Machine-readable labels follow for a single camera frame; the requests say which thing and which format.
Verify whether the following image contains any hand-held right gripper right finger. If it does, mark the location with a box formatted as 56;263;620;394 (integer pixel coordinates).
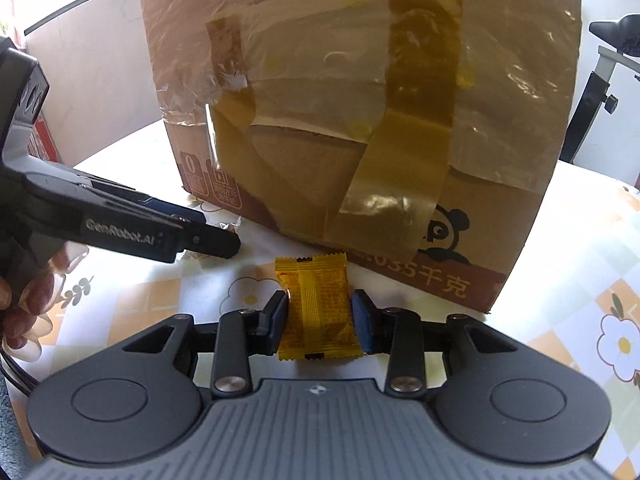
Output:
351;289;522;395

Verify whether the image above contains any taped cardboard box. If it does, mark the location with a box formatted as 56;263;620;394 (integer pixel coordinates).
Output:
139;0;584;317

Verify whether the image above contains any yellow snack packet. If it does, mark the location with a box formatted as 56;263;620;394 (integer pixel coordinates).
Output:
274;253;364;362

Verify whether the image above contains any person's left hand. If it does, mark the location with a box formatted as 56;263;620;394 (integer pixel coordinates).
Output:
0;246;92;362

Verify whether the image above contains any black exercise bike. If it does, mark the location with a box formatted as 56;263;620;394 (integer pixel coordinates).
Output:
560;14;640;192

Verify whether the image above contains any black cable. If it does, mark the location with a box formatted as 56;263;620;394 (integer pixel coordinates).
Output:
0;342;38;395

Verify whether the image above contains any clear candy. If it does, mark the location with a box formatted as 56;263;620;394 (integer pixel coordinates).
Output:
181;210;245;267

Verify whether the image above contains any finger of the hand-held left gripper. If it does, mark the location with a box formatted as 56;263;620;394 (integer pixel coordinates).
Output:
175;224;242;262
135;191;207;227

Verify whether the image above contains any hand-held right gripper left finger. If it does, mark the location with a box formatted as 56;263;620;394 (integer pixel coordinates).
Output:
121;289;291;400

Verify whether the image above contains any red printed box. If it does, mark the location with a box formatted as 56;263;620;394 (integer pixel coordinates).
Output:
26;107;57;162

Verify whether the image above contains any floral checked tablecloth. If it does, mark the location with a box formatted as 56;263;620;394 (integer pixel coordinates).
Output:
0;119;640;480

